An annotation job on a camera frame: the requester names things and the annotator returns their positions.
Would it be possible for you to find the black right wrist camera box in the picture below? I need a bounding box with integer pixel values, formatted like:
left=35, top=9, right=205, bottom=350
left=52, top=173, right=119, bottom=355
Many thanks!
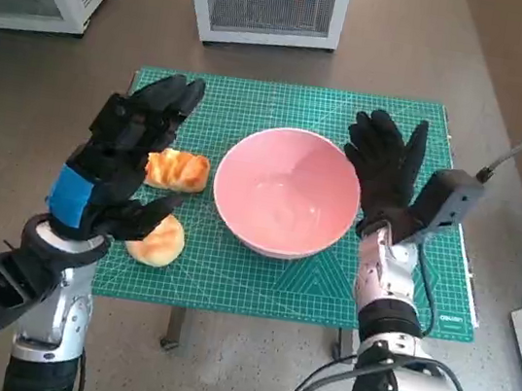
left=401, top=162, right=489, bottom=247

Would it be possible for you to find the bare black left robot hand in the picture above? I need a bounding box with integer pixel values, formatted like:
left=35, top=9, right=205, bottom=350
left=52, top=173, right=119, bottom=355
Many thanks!
left=40, top=56, right=210, bottom=259

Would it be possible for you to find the green cutting mat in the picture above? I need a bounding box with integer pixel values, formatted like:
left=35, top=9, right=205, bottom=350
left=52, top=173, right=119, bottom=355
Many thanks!
left=91, top=55, right=508, bottom=352

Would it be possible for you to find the round toy bread bun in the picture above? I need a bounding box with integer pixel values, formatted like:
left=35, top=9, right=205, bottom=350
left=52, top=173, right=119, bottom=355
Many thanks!
left=122, top=207, right=189, bottom=272

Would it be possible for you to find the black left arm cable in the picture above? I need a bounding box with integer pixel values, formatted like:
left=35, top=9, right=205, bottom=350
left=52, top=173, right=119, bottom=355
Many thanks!
left=73, top=347, right=92, bottom=391

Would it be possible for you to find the pink bowl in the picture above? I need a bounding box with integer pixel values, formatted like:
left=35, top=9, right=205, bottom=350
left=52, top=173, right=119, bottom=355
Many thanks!
left=203, top=118, right=369, bottom=269

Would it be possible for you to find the long twisted toy bread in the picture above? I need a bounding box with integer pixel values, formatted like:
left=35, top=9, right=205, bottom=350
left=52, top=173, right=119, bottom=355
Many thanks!
left=143, top=144, right=213, bottom=196

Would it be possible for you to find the black right camera cable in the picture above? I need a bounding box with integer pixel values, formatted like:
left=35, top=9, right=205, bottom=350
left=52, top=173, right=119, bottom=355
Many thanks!
left=405, top=231, right=449, bottom=338

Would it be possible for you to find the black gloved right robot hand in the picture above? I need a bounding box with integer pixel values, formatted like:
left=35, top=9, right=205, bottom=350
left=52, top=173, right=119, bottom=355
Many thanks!
left=331, top=105, right=443, bottom=248

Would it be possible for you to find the grey table leg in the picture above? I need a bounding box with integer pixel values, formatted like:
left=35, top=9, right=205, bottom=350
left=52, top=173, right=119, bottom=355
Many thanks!
left=329, top=327, right=360, bottom=366
left=158, top=303, right=194, bottom=355

